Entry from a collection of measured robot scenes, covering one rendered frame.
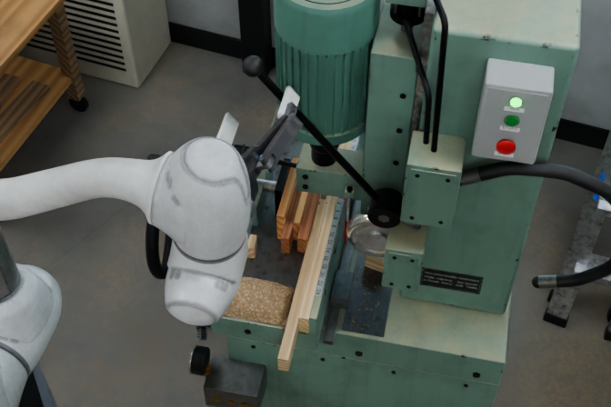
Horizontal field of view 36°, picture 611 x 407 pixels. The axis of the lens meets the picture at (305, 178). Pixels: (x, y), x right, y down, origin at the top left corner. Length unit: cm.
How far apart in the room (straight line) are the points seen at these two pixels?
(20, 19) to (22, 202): 179
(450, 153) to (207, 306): 50
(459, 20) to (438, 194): 30
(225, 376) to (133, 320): 89
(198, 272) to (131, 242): 181
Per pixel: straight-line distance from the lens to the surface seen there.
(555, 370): 291
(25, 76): 348
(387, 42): 158
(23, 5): 320
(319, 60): 157
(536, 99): 145
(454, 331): 197
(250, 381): 210
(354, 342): 196
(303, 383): 215
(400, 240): 173
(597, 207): 262
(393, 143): 170
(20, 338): 199
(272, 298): 183
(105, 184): 129
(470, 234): 180
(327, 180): 186
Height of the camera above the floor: 245
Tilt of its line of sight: 49 degrees down
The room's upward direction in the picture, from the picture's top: straight up
